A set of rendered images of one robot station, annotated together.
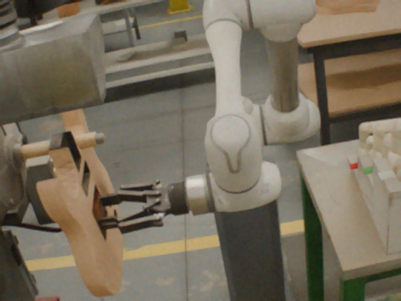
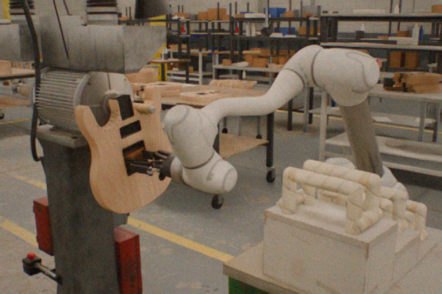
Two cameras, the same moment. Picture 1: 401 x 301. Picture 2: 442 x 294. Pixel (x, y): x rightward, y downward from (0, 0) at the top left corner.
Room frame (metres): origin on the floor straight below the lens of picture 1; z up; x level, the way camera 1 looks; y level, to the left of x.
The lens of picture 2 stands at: (-0.05, -0.93, 1.52)
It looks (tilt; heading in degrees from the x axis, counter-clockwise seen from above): 14 degrees down; 37
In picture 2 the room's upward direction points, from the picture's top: straight up
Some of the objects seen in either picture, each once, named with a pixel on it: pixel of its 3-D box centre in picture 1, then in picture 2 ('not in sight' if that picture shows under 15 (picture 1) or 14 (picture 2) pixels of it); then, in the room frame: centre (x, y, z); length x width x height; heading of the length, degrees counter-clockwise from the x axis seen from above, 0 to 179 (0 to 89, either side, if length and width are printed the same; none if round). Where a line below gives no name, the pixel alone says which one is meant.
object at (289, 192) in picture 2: not in sight; (289, 193); (0.87, -0.42, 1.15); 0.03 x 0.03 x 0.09
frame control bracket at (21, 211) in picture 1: (21, 200); not in sight; (1.27, 0.53, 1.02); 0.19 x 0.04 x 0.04; 177
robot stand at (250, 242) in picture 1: (250, 234); not in sight; (1.80, -0.14, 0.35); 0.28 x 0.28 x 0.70; 80
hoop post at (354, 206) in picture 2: not in sight; (353, 211); (0.85, -0.59, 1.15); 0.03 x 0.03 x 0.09
